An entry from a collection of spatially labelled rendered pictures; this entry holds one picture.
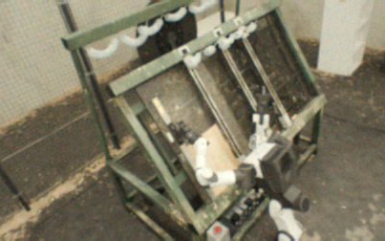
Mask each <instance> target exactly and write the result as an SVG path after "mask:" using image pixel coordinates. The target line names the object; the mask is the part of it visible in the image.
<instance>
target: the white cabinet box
mask: <svg viewBox="0 0 385 241"><path fill-rule="evenodd" d="M373 4H374V0H325V6H324V12H323V25H322V32H321V38H320V51H319V57H318V64H317V71H324V72H328V73H334V74H338V75H344V76H349V75H351V74H352V73H353V71H354V70H355V69H356V68H357V67H358V66H359V65H360V64H361V61H362V57H363V51H364V48H365V43H366V36H367V33H368V29H369V23H370V19H371V15H372V8H373Z"/></svg>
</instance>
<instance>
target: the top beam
mask: <svg viewBox="0 0 385 241"><path fill-rule="evenodd" d="M281 5H282V3H281V0H270V1H267V2H266V3H265V4H262V5H261V6H258V7H257V8H255V9H253V10H252V11H249V12H246V13H244V14H243V15H240V16H239V17H241V19H242V21H243V22H246V21H247V20H248V19H250V18H252V17H254V16H255V15H258V14H259V13H262V15H261V16H259V17H262V16H263V15H264V14H267V13H268V12H271V11H273V10H274V9H276V8H278V7H279V6H281ZM259 17H257V18H255V19H258V18H259ZM237 18H238V17H236V18H235V19H237ZM235 19H233V20H235ZM255 19H254V21H255ZM233 20H231V21H230V22H227V23H226V24H223V25H222V26H220V27H218V28H217V29H219V28H221V30H222V31H223V33H226V32H227V31H229V30H231V29H233V28H235V27H236V25H235V23H234V22H233ZM215 30H216V29H214V30H213V31H215ZM213 31H210V32H209V33H206V34H205V35H202V36H201V37H198V38H197V39H194V40H193V41H190V42H188V43H187V44H184V45H183V46H187V47H188V50H190V52H191V51H192V50H194V49H195V48H198V47H199V46H202V45H203V44H205V43H206V42H207V41H210V40H211V39H214V38H215V35H214V32H213ZM183 46H181V48H182V47H183ZM178 49H179V48H178ZM178 49H176V50H174V51H172V52H171V53H168V54H167V55H164V56H161V57H159V58H157V59H156V60H153V61H152V62H151V63H148V64H146V65H144V66H142V67H139V68H138V69H136V70H135V71H133V72H131V73H130V74H127V75H126V76H123V77H120V78H119V79H116V80H114V81H112V82H110V83H109V84H108V85H107V86H105V90H106V91H107V92H108V95H110V97H111V99H114V98H115V97H117V96H118V95H122V94H123V93H125V92H127V91H128V90H130V89H132V88H134V87H136V86H138V85H139V84H142V83H143V82H144V81H146V80H147V79H149V78H151V77H154V76H156V75H157V74H160V73H161V72H163V71H165V70H166V69H168V68H170V67H172V66H173V65H176V64H177V63H180V62H181V61H183V59H182V56H181V54H180V53H179V52H178Z"/></svg>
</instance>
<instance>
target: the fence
mask: <svg viewBox="0 0 385 241"><path fill-rule="evenodd" d="M155 99H157V98H154V99H152V100H151V104H152V105H153V107H154V108H155V110H156V112H157V114H158V115H159V116H160V119H161V121H162V122H163V124H164V125H165V128H167V131H168V132H169V133H170V135H171V136H172V138H173V139H174V142H175V144H176V146H177V147H178V149H179V150H180V151H181V153H183V154H184V156H185V157H186V160H187V161H186V162H187V163H188V165H189V166H190V167H191V170H192V171H193V173H194V174H195V177H197V175H196V171H195V164H196V162H195V160H194V158H193V156H192V155H191V153H190V152H189V150H188V148H187V147H186V145H185V143H184V144H183V145H179V144H178V142H177V141H176V139H175V137H174V135H173V134H172V132H171V130H170V128H169V127H168V126H167V124H168V123H170V122H172V121H171V120H170V118H169V117H168V116H167V114H166V112H165V110H164V109H163V107H162V105H161V103H160V101H159V100H158V99H157V101H158V102H159V103H160V105H158V106H157V105H156V103H155V102H154V100H155ZM160 107H161V108H162V109H163V112H164V113H163V114H162V113H161V112H160V109H159V108H160ZM203 190H204V191H205V194H207V197H208V198H209V199H210V201H214V200H215V199H216V198H217V197H216V194H215V193H214V191H213V190H212V188H203Z"/></svg>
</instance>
